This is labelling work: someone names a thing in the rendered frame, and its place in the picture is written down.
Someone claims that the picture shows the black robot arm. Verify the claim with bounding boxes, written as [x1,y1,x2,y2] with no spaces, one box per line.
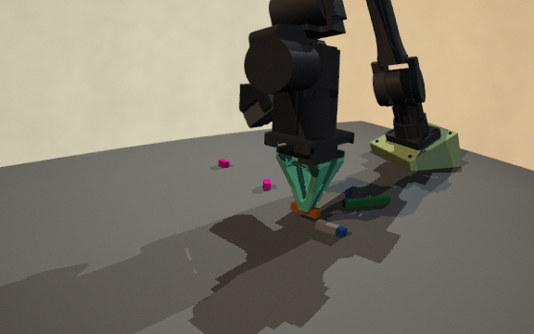
[239,0,441,150]

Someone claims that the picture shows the orange rod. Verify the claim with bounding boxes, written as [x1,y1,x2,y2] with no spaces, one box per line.
[290,201,321,219]

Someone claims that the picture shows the green rod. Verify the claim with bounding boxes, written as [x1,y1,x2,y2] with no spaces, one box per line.
[342,196,391,209]

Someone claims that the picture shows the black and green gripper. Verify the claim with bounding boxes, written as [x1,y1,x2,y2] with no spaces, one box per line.
[264,89,354,213]

